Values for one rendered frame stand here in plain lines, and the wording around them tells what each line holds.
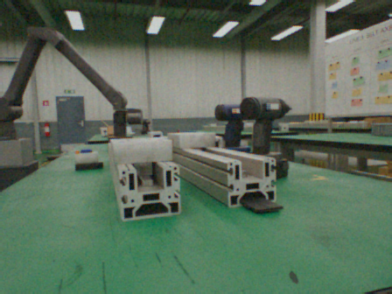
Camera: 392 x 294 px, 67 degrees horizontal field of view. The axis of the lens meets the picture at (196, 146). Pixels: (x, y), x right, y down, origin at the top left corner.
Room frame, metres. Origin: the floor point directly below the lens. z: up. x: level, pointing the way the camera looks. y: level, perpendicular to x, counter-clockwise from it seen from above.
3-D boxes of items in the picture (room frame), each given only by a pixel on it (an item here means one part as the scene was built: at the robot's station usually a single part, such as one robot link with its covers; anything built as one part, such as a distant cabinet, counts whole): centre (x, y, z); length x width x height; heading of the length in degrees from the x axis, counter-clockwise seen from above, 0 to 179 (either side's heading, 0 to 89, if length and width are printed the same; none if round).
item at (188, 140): (0.93, 0.02, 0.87); 0.16 x 0.11 x 0.07; 18
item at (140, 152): (0.63, 0.12, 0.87); 0.16 x 0.11 x 0.07; 18
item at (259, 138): (0.82, -0.21, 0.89); 0.20 x 0.08 x 0.22; 129
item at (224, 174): (0.93, 0.02, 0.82); 0.80 x 0.10 x 0.09; 18
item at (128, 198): (0.87, 0.20, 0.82); 0.80 x 0.10 x 0.09; 18
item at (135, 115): (1.32, 0.29, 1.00); 0.12 x 0.09 x 0.12; 89
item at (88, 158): (1.10, 0.40, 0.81); 0.10 x 0.08 x 0.06; 108
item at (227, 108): (1.06, -0.17, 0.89); 0.20 x 0.08 x 0.22; 109
